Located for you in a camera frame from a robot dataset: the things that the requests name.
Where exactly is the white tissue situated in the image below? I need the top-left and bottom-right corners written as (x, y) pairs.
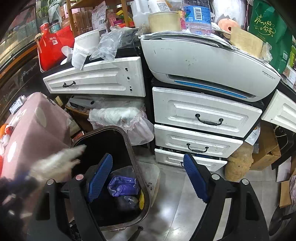
top-left (28, 145), bottom-right (86, 183)

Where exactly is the purple plastic bag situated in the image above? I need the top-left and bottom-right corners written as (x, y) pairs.
top-left (107, 175), bottom-right (140, 197)

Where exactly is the small clear plastic wrapper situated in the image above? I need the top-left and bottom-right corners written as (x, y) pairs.
top-left (120, 196), bottom-right (139, 209)

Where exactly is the yellow foam fruit net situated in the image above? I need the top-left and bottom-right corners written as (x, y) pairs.
top-left (139, 190), bottom-right (145, 210)

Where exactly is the orange peel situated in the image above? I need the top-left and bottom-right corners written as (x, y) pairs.
top-left (0, 123), bottom-right (8, 138)

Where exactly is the green white toothpaste box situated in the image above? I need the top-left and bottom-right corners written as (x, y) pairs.
top-left (9, 95), bottom-right (27, 114)

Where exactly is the black trash bin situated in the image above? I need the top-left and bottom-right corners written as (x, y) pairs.
top-left (72, 126), bottom-right (151, 231)

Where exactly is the brown burlap sack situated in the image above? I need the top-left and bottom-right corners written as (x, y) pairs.
top-left (224, 142), bottom-right (253, 182)

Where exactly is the pink polka dot tablecloth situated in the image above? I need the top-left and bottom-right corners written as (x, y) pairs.
top-left (1, 92), bottom-right (71, 179)

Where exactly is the cardboard box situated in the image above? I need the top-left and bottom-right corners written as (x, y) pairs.
top-left (250, 121), bottom-right (281, 171)

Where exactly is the white drawer cabinet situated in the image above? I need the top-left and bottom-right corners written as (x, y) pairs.
top-left (152, 87), bottom-right (262, 172)

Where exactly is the wooden railing counter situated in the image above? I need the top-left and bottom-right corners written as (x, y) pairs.
top-left (1, 42), bottom-right (37, 78)

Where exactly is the white side drawer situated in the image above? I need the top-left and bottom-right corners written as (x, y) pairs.
top-left (261, 90), bottom-right (296, 133)

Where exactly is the white plastic bag bundle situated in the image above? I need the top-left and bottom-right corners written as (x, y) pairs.
top-left (88, 107), bottom-right (154, 146)

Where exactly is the white folded card stand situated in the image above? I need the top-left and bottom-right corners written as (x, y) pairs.
top-left (60, 46), bottom-right (73, 65)

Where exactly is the red tote bag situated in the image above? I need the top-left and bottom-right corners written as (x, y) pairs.
top-left (34, 25), bottom-right (74, 73)

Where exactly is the white desk drawer front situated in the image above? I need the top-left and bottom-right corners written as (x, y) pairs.
top-left (43, 57), bottom-right (146, 97)

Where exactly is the white paper cup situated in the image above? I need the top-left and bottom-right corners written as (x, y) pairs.
top-left (71, 30), bottom-right (100, 70)

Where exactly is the white printer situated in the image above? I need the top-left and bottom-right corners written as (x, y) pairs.
top-left (140, 32), bottom-right (280, 102)

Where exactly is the clear plastic bag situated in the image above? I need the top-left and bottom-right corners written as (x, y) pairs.
top-left (89, 27), bottom-right (132, 61)

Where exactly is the wooden shelf rack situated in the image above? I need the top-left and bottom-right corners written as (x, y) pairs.
top-left (65, 1), bottom-right (135, 37)

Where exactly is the green gift bag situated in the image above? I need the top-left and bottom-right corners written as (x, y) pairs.
top-left (248, 1), bottom-right (292, 74)

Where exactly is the blue label water bottle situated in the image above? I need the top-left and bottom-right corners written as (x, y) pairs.
top-left (183, 0), bottom-right (211, 35)

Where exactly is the beige tape roll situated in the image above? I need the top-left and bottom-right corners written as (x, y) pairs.
top-left (148, 11), bottom-right (182, 33)

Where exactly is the white plastic jug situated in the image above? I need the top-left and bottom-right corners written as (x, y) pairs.
top-left (131, 0), bottom-right (150, 28)

